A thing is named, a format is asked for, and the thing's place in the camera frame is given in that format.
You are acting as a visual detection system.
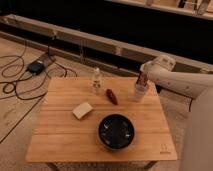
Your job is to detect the dark brown eraser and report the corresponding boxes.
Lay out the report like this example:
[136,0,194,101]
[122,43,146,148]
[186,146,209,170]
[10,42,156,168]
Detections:
[136,72,148,86]

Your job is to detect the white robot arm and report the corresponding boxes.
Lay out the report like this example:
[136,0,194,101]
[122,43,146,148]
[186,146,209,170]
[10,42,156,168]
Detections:
[140,55,213,171]

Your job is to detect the brown red oblong object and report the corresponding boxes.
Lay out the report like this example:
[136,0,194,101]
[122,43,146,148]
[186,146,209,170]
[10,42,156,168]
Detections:
[106,89,118,105]

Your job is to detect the small clear bottle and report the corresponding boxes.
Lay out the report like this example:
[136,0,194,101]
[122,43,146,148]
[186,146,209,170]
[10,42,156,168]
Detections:
[92,67,102,94]

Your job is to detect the black bowl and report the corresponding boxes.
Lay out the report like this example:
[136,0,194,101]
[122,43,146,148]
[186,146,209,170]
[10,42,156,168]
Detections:
[98,114,135,150]

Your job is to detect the white sponge block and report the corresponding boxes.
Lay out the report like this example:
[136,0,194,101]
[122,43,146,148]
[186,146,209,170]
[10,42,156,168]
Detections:
[73,102,93,119]

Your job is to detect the wooden table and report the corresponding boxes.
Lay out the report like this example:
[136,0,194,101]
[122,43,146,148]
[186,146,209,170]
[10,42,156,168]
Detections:
[26,77,177,163]

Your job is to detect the black power adapter box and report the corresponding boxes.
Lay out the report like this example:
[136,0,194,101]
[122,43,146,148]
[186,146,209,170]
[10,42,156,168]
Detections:
[27,61,45,75]

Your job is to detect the black cable right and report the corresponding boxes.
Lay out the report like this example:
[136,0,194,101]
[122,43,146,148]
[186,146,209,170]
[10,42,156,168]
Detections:
[188,98,194,113]

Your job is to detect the black floor cable left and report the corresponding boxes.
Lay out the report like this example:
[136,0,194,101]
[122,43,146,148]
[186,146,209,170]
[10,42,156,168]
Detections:
[0,44,78,144]

